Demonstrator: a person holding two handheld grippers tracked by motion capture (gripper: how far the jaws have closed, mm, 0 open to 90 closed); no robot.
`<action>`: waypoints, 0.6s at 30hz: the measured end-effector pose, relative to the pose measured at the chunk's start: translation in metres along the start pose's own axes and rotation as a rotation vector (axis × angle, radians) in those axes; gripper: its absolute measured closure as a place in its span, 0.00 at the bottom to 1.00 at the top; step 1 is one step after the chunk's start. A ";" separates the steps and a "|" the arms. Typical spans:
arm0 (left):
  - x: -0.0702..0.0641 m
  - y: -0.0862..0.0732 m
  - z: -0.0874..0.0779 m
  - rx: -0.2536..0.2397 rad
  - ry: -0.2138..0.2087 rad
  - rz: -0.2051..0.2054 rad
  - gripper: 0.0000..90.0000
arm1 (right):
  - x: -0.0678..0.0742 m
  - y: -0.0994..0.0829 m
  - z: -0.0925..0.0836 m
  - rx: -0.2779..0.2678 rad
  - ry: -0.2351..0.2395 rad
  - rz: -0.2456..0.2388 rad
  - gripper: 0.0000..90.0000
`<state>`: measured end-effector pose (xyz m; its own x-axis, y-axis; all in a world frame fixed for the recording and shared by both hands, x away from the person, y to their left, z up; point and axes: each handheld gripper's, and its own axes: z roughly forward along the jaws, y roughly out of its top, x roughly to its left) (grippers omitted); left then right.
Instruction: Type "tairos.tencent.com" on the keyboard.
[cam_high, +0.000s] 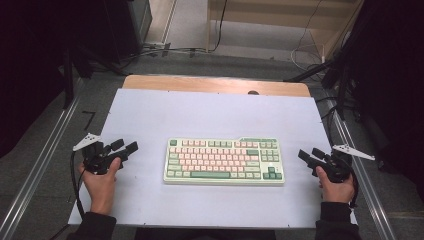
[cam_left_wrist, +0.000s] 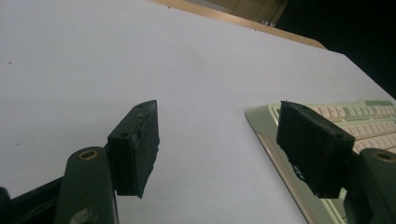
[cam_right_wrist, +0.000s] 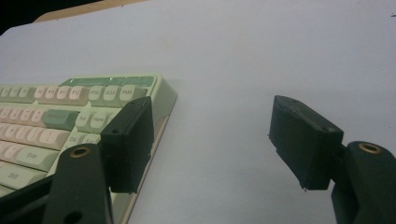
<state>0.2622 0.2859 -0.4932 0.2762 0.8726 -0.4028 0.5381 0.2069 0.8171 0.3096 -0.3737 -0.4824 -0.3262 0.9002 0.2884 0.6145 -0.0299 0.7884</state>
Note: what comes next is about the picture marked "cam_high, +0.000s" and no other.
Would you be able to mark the light wooden shelf unit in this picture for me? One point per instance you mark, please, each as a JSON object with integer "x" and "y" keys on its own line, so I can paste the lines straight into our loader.
{"x": 266, "y": 15}

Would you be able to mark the green and pink keyboard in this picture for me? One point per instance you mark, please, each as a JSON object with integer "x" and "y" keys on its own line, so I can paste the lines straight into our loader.
{"x": 226, "y": 160}

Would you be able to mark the aluminium floor rail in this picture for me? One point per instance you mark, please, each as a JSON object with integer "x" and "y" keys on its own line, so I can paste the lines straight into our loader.
{"x": 36, "y": 170}
{"x": 363, "y": 186}

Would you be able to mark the black metal stand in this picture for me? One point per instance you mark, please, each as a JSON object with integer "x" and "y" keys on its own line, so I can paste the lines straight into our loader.
{"x": 68, "y": 80}
{"x": 341, "y": 90}

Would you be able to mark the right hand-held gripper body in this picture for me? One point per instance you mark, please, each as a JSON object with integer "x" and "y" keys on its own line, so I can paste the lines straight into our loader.
{"x": 338, "y": 166}

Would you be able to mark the white power strip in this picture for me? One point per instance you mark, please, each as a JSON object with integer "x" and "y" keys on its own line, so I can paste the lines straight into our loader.
{"x": 155, "y": 44}

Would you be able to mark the white table board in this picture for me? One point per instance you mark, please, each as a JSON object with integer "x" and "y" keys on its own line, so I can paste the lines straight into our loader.
{"x": 213, "y": 113}

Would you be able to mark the wooden table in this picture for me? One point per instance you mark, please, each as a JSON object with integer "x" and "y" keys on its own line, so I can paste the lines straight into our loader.
{"x": 200, "y": 84}

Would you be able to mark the dark curtain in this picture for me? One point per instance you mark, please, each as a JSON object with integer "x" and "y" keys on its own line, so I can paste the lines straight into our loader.
{"x": 396, "y": 83}
{"x": 30, "y": 66}

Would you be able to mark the black cabinet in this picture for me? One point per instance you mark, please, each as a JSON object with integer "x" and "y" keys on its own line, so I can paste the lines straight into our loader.
{"x": 128, "y": 26}

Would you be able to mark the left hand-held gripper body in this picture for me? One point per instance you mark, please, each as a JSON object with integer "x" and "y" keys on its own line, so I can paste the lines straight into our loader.
{"x": 96, "y": 160}

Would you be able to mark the person's right hand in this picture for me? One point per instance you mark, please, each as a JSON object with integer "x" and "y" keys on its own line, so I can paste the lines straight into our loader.
{"x": 336, "y": 191}

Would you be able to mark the person's left hand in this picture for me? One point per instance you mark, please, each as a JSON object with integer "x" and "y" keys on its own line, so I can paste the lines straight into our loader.
{"x": 100, "y": 191}

